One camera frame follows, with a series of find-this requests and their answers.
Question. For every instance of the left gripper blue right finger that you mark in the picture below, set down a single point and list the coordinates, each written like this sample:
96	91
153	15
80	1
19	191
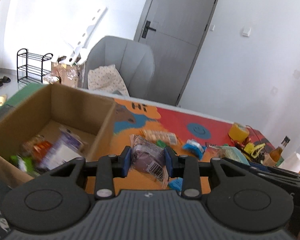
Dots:
170	158

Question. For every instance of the dotted cream pillow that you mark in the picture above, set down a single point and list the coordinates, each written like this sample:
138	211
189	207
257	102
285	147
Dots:
107	79

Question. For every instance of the purple cake packet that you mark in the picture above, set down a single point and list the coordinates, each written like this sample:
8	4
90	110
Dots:
149	160

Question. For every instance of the white paper cup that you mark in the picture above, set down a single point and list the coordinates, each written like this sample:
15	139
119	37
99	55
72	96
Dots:
291	163

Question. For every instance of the colourful printed table mat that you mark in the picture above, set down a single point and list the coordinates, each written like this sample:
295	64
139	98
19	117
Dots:
132	116

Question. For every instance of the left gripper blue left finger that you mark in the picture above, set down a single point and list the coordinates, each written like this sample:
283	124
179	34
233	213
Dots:
125	161

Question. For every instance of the yellow tape roll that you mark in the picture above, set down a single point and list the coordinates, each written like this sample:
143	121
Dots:
238	132

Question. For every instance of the white perforated board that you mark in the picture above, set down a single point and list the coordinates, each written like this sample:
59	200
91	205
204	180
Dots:
81	42

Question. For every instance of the orange white cylindrical tub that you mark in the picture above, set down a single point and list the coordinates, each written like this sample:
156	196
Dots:
51	79

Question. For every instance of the yellow slipper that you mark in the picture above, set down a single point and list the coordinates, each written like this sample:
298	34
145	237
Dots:
3	99

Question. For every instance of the blue white snack packet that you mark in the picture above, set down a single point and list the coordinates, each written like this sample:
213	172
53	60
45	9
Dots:
195	148

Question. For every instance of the black slippers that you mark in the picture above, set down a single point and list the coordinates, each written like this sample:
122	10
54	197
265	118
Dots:
4	80

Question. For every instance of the amber glass bottle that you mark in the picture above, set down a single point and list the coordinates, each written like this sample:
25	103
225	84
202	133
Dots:
276	153

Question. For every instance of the brown paper bag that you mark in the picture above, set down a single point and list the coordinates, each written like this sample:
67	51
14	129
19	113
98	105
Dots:
67	73

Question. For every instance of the green snack packet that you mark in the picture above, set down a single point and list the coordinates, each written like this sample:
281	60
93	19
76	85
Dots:
161	144

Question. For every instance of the pale green cake packet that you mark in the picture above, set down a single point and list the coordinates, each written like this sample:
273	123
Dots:
228	152

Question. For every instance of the snacks inside box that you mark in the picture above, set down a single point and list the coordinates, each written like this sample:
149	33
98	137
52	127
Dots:
38	155

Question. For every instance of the grey armchair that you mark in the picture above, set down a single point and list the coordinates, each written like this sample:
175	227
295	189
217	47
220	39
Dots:
133	60

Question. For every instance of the white wall switch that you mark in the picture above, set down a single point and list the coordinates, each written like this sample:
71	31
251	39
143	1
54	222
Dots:
246	31

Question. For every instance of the grey room door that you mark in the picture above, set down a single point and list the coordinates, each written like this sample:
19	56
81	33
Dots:
181	29

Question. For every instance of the black metal shoe rack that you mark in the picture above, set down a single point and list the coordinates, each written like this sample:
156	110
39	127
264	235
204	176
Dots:
32	67

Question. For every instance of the orange biscuit packet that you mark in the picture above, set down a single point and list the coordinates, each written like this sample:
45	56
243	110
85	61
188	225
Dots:
166	137

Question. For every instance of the brown cardboard box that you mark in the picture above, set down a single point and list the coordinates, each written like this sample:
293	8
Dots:
45	112

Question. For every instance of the black door handle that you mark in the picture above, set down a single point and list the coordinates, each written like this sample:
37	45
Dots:
147	27

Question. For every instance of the yellow toy excavator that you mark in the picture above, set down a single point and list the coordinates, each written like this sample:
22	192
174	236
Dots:
251	151

